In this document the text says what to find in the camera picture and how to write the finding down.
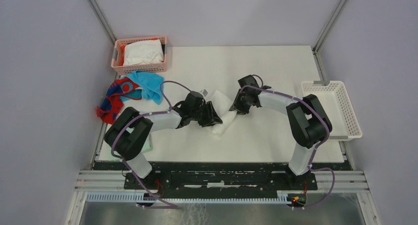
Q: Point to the white plastic basket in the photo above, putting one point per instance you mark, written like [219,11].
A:
[337,105]

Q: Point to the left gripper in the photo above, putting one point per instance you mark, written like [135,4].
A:
[211,118]

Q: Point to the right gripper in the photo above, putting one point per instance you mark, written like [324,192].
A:
[241,110]

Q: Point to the pink plastic basket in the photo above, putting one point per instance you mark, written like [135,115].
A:
[118,55]

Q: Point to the aluminium frame rails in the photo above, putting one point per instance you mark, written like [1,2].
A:
[339,182]

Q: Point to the white towel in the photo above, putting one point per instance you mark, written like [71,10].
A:
[143,52]
[223,114]

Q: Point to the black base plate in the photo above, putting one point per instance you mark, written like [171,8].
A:
[207,180]

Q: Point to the white towel in basket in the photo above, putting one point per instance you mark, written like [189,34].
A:
[143,52]

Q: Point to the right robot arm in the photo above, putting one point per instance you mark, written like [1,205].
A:
[309,123]

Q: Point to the white slotted cable duct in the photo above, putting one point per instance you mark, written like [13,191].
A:
[136,197]

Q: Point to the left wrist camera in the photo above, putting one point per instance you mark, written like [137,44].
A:
[203,92]

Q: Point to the red and blue towel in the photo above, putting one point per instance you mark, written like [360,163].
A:
[112,103]

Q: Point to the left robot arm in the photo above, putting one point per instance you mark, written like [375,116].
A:
[143,125]

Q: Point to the mint green towel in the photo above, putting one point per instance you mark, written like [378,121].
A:
[148,145]

